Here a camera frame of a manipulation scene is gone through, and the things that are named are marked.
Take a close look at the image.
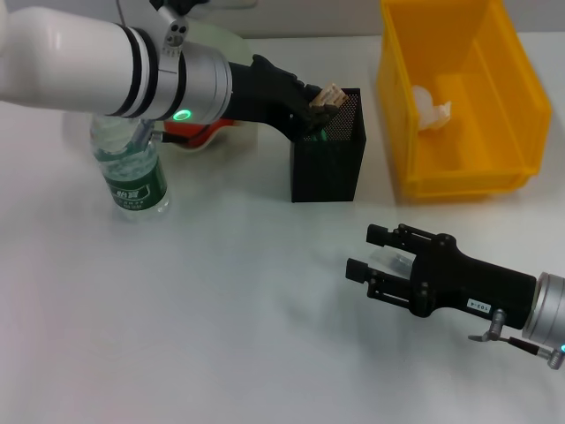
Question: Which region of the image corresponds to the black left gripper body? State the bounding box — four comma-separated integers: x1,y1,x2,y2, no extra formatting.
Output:
228,54,311,143

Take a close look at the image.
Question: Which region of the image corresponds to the clear water bottle green label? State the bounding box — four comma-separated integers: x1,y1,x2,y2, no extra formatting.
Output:
90,115,171,224

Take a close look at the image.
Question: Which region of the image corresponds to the wavy green glass fruit plate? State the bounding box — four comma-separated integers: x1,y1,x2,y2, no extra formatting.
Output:
165,19,269,154

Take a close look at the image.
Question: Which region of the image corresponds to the small wooden block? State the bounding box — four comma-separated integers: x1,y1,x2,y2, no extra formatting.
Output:
310,82,345,110

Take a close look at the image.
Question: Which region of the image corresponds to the yellow plastic storage bin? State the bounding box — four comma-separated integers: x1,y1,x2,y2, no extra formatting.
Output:
375,0,554,203

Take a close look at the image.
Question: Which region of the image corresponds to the black mesh pen holder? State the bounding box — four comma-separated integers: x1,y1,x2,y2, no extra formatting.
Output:
290,87,368,204

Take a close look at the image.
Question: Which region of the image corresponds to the orange knitted toy fruit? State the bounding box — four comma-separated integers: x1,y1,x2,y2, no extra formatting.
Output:
162,121,214,147

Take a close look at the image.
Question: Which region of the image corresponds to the wrist cable with plug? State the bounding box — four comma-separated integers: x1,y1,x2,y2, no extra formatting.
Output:
130,118,214,147
468,308,565,371

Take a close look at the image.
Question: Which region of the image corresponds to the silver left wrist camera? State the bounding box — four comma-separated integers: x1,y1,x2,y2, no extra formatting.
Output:
149,0,258,58

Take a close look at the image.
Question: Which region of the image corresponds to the grey pen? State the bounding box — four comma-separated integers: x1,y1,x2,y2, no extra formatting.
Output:
373,248,417,271

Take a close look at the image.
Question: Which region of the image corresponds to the left wrist cable with plug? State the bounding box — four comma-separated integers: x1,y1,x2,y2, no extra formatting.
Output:
130,118,214,147

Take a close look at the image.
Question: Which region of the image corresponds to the white paper ball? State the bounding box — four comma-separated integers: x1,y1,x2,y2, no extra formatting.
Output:
412,85,454,133

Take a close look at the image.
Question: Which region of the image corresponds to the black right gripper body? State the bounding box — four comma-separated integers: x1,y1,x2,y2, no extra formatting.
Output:
408,233,540,331

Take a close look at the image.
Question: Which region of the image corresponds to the right wrist cable with plug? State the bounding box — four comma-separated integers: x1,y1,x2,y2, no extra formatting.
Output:
468,308,565,371

